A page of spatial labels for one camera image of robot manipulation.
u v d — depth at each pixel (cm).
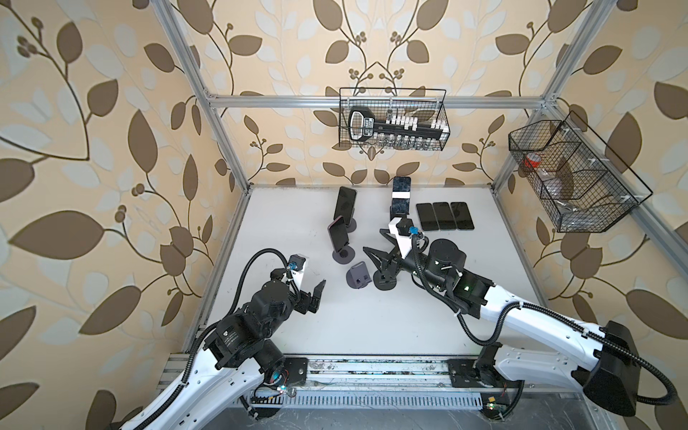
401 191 102
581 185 73
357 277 88
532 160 88
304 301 62
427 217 109
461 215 138
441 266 51
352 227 108
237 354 48
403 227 55
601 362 40
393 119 82
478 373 66
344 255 99
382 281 88
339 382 74
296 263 59
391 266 60
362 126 85
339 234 97
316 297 64
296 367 76
